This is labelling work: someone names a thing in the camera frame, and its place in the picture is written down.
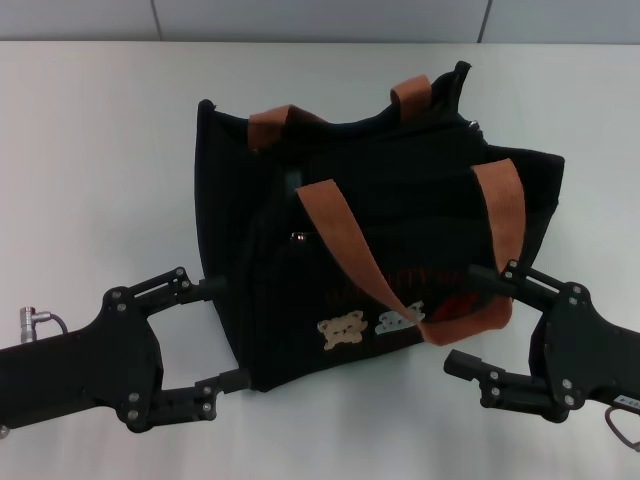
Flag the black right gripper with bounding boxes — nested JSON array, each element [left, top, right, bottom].
[[443, 257, 640, 425]]

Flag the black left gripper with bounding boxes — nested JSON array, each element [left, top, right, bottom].
[[0, 266, 250, 434]]

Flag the black food bag brown handles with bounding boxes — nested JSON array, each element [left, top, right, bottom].
[[196, 60, 566, 396]]

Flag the left gripper cable with connector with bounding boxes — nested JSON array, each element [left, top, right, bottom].
[[18, 306, 71, 335]]

